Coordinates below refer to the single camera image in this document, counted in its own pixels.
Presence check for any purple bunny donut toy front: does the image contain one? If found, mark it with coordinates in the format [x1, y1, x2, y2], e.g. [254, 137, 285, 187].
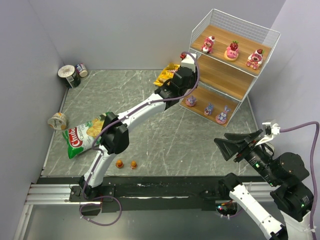
[185, 95, 197, 107]

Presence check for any pink bear cream hat toy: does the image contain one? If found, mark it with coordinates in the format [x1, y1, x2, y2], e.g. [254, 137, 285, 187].
[201, 36, 215, 54]

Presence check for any pink bear strawberry donut toy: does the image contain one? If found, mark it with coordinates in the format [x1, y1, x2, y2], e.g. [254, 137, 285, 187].
[224, 41, 239, 62]

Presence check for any pink bear cake toy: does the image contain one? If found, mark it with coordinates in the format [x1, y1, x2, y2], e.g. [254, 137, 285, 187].
[246, 48, 264, 70]

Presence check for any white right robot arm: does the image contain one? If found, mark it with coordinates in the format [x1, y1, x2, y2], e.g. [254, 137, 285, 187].
[214, 130, 316, 240]

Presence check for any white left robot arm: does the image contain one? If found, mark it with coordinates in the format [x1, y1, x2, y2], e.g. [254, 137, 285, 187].
[79, 65, 200, 199]

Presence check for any yellow Lays chips bag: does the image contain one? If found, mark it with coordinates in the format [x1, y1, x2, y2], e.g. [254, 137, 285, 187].
[153, 62, 181, 87]

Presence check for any orange bear toy middle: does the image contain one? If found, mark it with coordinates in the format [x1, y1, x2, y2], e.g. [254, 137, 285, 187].
[130, 160, 138, 170]

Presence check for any orange bear toy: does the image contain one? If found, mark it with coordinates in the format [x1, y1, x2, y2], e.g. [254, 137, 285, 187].
[115, 159, 124, 169]
[130, 160, 138, 170]

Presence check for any blue white tipped can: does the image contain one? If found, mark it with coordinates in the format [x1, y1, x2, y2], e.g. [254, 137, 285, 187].
[74, 63, 88, 78]

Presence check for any orange bear toy left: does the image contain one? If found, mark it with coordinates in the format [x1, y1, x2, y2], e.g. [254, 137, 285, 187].
[115, 159, 124, 169]

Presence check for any black labelled can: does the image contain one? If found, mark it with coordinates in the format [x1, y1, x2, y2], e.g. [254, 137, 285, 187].
[57, 65, 81, 89]

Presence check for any green cassava chips bag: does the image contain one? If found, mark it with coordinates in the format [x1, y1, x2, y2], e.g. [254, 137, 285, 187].
[62, 112, 109, 159]

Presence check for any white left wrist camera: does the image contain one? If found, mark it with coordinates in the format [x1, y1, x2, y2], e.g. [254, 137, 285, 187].
[180, 53, 196, 71]

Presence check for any white wire wooden shelf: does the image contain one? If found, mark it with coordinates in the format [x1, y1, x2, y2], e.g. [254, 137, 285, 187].
[180, 9, 281, 127]

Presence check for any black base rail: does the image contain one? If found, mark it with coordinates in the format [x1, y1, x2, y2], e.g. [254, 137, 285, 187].
[68, 175, 248, 213]

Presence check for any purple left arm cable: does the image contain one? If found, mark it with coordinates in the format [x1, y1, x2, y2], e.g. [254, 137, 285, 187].
[81, 51, 200, 198]

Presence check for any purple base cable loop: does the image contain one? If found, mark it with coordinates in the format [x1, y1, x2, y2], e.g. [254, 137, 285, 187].
[79, 196, 123, 227]

